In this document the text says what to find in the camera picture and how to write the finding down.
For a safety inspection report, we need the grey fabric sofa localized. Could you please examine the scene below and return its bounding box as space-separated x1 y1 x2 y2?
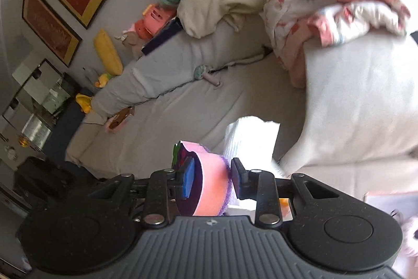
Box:
65 17 417 198

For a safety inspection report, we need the beige bunny plush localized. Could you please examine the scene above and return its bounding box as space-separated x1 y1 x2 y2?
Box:
115 31 145 60

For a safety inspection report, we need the pink floral white blanket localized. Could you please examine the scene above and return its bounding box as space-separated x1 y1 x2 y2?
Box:
262 0 417 70

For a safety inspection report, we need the lower red gold framed picture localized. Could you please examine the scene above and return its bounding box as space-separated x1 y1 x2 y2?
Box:
22 0 82 67

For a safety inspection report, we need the pink purple plush toy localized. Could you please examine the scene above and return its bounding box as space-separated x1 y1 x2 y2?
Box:
172 141 233 216

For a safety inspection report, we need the pink pig plush toy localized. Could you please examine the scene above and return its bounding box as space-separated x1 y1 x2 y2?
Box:
134 4 176 41

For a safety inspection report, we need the small yellow duck plush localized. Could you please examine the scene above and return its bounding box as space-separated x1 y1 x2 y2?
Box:
75 93 93 114

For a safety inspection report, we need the brown snack packet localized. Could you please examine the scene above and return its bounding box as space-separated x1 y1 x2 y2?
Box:
105 106 135 133

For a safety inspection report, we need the cream pillow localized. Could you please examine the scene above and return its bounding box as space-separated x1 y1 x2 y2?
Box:
177 0 266 38

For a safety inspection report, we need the yellow banana plush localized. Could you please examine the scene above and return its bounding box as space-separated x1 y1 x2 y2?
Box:
94 28 123 76

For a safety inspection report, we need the teal pink mushroom toy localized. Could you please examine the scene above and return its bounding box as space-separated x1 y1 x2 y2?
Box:
193 65 221 88

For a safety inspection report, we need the dark blue book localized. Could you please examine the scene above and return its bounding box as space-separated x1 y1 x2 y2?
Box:
141 17 183 56

